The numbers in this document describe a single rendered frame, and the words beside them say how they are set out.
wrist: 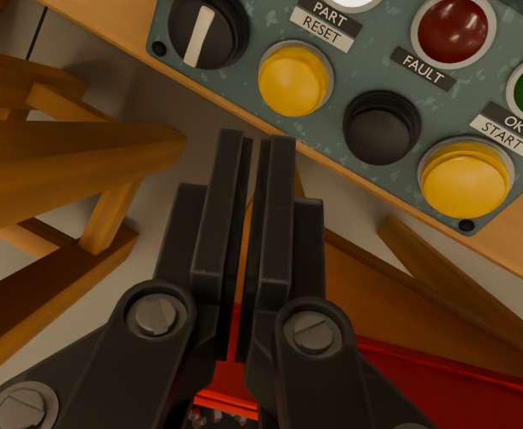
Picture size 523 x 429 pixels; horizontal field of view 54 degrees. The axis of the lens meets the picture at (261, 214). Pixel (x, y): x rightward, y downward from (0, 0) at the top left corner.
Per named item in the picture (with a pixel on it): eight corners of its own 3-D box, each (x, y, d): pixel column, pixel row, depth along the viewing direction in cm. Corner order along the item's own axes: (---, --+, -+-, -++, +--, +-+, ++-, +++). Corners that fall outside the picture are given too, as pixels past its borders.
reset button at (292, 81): (310, 117, 19) (303, 134, 18) (254, 85, 19) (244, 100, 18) (342, 65, 18) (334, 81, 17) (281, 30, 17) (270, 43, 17)
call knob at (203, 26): (230, 73, 19) (218, 88, 18) (169, 38, 19) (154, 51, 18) (256, 12, 17) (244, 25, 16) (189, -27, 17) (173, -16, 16)
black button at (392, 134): (391, 164, 19) (387, 182, 19) (336, 132, 19) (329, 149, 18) (430, 117, 18) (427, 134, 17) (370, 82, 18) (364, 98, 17)
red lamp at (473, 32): (458, 77, 17) (474, 73, 15) (400, 42, 16) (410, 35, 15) (491, 25, 16) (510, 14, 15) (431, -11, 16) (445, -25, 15)
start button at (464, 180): (472, 217, 20) (471, 237, 19) (406, 180, 20) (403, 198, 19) (528, 166, 18) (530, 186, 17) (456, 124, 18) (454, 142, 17)
